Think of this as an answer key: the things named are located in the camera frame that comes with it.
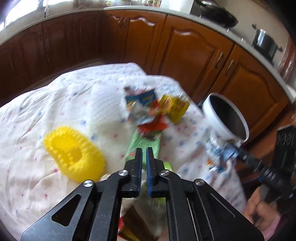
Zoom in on blue white paper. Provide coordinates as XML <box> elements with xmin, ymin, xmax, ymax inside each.
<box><xmin>205</xmin><ymin>135</ymin><xmax>238</xmax><ymax>173</ymax></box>

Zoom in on red snack bag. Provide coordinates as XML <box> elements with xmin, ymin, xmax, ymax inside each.
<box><xmin>137</xmin><ymin>114</ymin><xmax>168</xmax><ymax>141</ymax></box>

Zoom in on yellow foam fruit net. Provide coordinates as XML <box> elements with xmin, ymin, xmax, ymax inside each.
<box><xmin>43</xmin><ymin>126</ymin><xmax>106</xmax><ymax>183</ymax></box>

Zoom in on person's right hand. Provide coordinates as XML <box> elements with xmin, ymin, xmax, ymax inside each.
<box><xmin>243</xmin><ymin>186</ymin><xmax>281</xmax><ymax>240</ymax></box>

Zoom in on steel cooking pot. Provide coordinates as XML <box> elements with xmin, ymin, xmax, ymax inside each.
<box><xmin>252</xmin><ymin>24</ymin><xmax>283</xmax><ymax>64</ymax></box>

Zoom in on white dotted tablecloth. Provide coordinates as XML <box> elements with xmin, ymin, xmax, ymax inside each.
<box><xmin>1</xmin><ymin>63</ymin><xmax>246</xmax><ymax>240</ymax></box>

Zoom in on green carton box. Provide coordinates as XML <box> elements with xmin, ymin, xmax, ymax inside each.
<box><xmin>125</xmin><ymin>130</ymin><xmax>162</xmax><ymax>171</ymax></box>

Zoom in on brown lower kitchen cabinets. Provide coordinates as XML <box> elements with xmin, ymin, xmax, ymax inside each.
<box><xmin>1</xmin><ymin>9</ymin><xmax>292</xmax><ymax>139</ymax></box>

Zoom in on yellow seasoning packet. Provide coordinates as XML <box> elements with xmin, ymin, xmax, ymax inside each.
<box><xmin>159</xmin><ymin>94</ymin><xmax>190</xmax><ymax>124</ymax></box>

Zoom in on black wok pan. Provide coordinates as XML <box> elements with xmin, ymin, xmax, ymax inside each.
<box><xmin>194</xmin><ymin>1</ymin><xmax>238</xmax><ymax>28</ymax></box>

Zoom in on red white milk carton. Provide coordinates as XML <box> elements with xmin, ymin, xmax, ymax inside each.
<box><xmin>118</xmin><ymin>198</ymin><xmax>167</xmax><ymax>240</ymax></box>

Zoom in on white rimmed trash bin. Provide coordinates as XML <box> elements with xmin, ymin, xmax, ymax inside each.
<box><xmin>202</xmin><ymin>93</ymin><xmax>249</xmax><ymax>143</ymax></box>

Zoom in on blue gold snack wrapper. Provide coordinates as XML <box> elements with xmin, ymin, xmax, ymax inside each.
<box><xmin>124</xmin><ymin>86</ymin><xmax>157</xmax><ymax>126</ymax></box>

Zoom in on white foam fruit net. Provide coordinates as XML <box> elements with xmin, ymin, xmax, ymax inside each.
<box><xmin>87</xmin><ymin>82</ymin><xmax>130</xmax><ymax>142</ymax></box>

